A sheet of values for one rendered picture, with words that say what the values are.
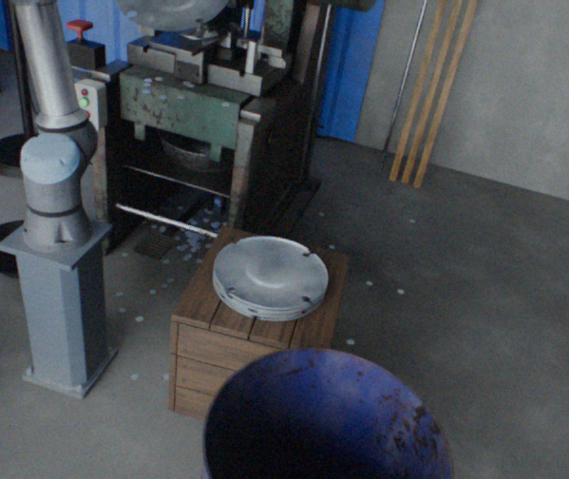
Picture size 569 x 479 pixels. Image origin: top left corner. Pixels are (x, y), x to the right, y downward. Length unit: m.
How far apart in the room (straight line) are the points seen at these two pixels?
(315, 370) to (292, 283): 0.32
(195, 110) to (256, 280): 0.60
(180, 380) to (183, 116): 0.78
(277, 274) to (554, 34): 1.91
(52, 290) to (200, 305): 0.35
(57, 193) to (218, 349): 0.51
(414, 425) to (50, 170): 0.89
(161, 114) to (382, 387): 1.08
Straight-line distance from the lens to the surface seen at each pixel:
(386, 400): 1.19
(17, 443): 1.62
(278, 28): 2.05
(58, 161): 1.31
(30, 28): 1.37
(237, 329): 1.35
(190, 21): 1.67
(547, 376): 2.08
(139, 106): 1.87
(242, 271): 1.46
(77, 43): 1.91
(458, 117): 3.05
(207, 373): 1.47
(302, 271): 1.49
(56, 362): 1.64
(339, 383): 1.22
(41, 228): 1.39
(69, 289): 1.45
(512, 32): 2.94
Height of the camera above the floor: 1.29
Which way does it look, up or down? 34 degrees down
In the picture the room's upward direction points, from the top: 10 degrees clockwise
